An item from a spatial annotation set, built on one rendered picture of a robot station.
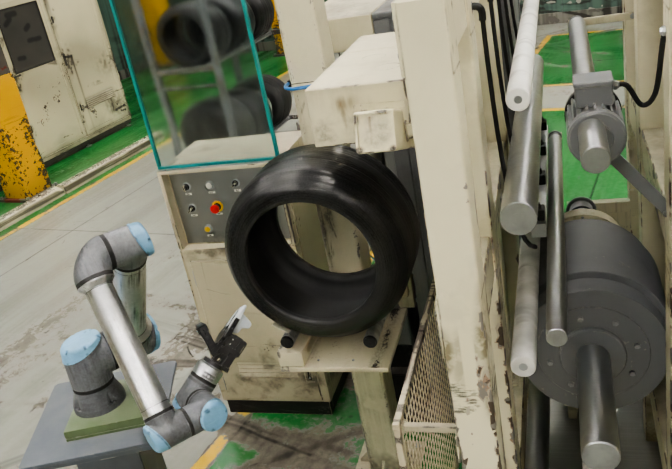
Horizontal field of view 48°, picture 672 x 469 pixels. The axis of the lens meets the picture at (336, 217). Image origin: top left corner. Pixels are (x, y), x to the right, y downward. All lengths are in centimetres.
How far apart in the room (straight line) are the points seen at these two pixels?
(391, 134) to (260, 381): 211
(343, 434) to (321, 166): 161
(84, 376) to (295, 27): 142
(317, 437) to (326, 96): 204
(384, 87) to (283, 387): 209
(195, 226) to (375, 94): 172
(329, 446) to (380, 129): 203
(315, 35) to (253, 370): 174
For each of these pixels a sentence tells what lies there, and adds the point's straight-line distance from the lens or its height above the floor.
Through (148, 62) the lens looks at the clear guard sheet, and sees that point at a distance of 313.
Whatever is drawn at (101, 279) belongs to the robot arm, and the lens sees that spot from 234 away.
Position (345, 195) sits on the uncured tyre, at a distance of 216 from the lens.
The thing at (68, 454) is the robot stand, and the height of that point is 60.
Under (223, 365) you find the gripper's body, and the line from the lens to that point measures 244.
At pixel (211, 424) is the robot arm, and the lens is 232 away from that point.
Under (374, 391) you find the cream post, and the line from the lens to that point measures 299.
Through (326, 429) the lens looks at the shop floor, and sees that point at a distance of 354.
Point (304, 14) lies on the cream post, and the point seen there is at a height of 187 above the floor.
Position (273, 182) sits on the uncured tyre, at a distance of 222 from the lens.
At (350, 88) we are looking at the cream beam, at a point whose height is 177.
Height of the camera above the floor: 219
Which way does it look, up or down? 23 degrees down
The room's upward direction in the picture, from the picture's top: 11 degrees counter-clockwise
